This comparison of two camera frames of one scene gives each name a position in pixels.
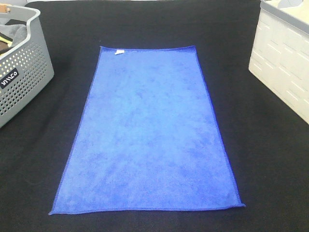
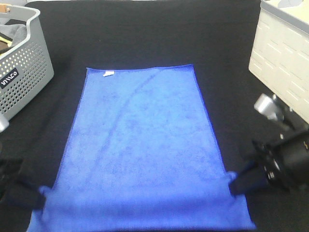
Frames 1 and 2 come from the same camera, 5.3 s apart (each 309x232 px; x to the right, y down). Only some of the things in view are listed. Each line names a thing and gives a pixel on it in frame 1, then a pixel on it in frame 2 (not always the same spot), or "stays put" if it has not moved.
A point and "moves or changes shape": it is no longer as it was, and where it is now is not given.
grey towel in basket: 17,32 stays put
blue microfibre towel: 146,137 moves or changes shape
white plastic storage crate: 280,55 stays put
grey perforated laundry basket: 26,70 stays put
